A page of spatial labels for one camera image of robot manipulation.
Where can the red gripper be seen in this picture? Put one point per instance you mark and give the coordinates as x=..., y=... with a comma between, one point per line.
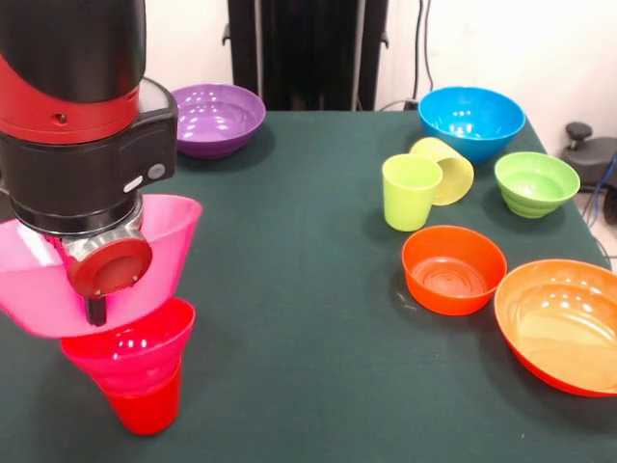
x=111, y=267

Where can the small crimson pink bowl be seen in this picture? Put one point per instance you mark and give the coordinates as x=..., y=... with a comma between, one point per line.
x=140, y=357

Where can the large magenta bowl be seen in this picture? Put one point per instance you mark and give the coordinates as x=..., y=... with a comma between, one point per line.
x=169, y=251

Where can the red cup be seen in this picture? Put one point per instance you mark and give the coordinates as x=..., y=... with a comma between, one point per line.
x=149, y=415

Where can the small orange bowl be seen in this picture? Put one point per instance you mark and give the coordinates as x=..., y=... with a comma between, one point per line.
x=453, y=289

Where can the yellow cup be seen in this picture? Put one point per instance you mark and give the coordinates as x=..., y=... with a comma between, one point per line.
x=458, y=178

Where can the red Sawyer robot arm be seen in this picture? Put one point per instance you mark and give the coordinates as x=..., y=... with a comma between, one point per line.
x=72, y=120

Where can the dark green tablecloth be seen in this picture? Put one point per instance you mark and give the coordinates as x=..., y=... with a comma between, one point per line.
x=313, y=337

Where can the purple bowl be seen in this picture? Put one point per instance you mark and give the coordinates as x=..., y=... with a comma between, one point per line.
x=217, y=120

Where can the lime green cup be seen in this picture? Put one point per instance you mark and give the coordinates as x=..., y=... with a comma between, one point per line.
x=410, y=202

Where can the black robot column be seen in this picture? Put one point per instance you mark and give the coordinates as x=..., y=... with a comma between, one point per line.
x=308, y=48

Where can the blue bowl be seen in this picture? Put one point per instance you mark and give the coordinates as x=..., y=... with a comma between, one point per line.
x=472, y=125

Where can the small green bowl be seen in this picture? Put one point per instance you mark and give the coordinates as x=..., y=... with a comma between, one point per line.
x=537, y=188

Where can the large orange bowl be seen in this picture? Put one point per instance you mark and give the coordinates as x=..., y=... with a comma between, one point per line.
x=564, y=333

